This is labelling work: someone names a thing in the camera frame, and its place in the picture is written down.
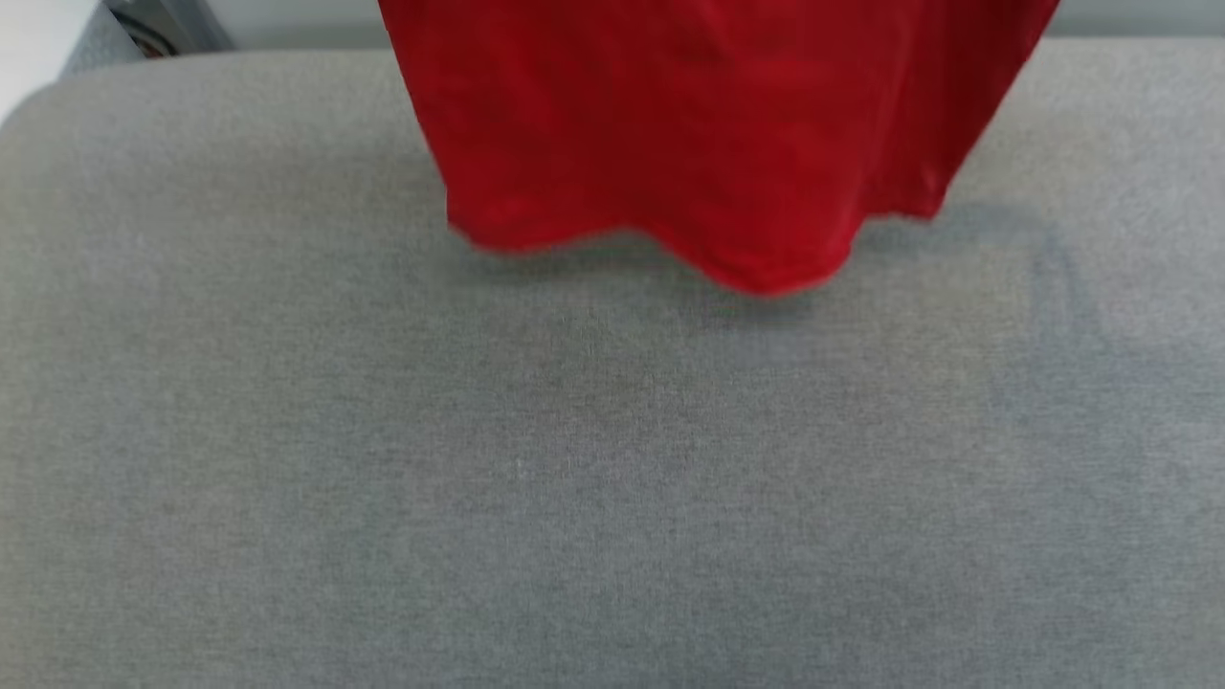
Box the red white basketball jersey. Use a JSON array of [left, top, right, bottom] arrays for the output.
[[378, 0, 1061, 298]]

